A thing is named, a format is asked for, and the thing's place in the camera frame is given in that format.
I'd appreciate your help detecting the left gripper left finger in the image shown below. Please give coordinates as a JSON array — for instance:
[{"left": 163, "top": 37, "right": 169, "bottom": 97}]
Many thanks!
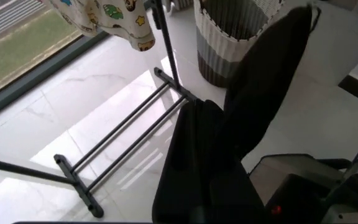
[{"left": 152, "top": 99, "right": 205, "bottom": 223}]

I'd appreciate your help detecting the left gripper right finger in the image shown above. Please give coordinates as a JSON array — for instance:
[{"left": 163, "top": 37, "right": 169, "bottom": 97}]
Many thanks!
[{"left": 203, "top": 157, "right": 265, "bottom": 223}]

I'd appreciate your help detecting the black garment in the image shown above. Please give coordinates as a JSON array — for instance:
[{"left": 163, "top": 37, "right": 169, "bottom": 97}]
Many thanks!
[{"left": 197, "top": 3, "right": 322, "bottom": 170}]

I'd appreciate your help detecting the cream printed garment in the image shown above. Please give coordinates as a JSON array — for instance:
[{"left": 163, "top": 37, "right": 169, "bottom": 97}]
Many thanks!
[{"left": 47, "top": 0, "right": 157, "bottom": 52}]

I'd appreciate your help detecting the black clothes rack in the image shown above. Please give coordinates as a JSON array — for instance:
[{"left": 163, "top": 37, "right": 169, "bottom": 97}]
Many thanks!
[{"left": 0, "top": 0, "right": 199, "bottom": 219}]

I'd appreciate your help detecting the white laundry basket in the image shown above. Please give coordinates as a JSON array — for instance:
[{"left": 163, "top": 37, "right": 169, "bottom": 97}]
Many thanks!
[{"left": 193, "top": 0, "right": 284, "bottom": 89}]

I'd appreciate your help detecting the window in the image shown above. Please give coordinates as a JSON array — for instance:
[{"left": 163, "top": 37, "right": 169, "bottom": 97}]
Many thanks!
[{"left": 0, "top": 0, "right": 110, "bottom": 124}]

